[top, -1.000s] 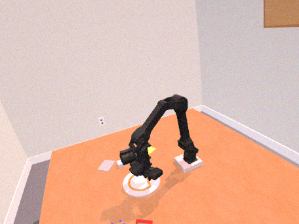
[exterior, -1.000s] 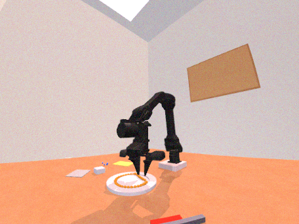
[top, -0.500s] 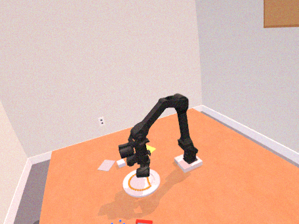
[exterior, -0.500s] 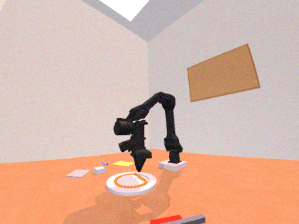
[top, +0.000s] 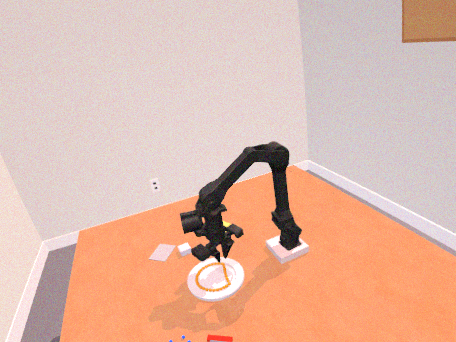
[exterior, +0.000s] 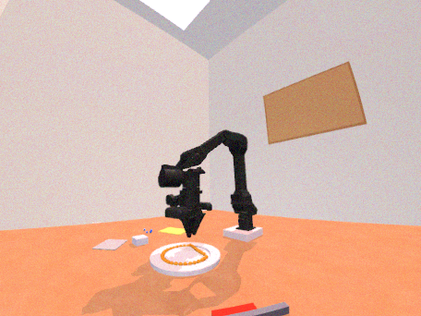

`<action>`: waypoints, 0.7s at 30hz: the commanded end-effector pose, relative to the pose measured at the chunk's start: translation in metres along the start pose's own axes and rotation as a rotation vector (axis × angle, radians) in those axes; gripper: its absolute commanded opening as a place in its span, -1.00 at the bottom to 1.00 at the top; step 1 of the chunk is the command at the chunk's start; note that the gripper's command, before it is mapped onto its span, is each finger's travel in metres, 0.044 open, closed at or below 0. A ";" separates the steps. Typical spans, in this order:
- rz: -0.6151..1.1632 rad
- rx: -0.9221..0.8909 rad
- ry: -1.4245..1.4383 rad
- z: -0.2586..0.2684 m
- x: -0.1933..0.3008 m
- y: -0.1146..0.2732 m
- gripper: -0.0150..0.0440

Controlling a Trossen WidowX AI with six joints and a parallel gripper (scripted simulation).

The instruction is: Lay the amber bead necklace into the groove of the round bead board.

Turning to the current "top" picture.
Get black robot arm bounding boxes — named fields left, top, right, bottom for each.
left=180, top=141, right=302, bottom=251

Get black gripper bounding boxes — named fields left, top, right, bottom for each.
left=191, top=224, right=244, bottom=262

